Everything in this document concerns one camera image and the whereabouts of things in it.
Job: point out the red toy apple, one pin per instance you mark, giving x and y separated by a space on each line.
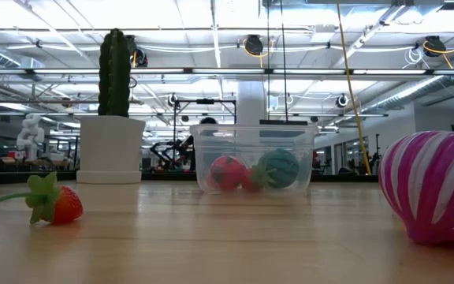
227 171

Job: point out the green striped toy watermelon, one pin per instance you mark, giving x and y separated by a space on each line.
282 165

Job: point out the red toy strawberry long stem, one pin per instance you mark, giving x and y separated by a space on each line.
65 205

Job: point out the magenta white striped toy onion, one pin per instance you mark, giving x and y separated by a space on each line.
432 185

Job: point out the black background robot arm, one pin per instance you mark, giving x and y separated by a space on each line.
168 148

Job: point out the clear plastic tupperware container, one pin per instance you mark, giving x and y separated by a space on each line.
250 138

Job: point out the person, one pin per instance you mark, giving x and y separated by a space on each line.
208 120

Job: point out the white round pillar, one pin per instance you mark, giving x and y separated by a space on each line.
250 102

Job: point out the black monitor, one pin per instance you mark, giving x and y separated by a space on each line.
284 122

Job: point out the white hexagonal plant pot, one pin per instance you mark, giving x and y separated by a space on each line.
110 150

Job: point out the green cactus plant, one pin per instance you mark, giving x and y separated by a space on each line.
114 75

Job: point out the white robot figure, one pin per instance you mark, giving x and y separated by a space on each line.
30 136

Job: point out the black background rig frame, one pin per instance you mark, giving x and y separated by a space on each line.
205 101

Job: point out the long ceiling light rail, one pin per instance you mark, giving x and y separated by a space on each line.
227 71

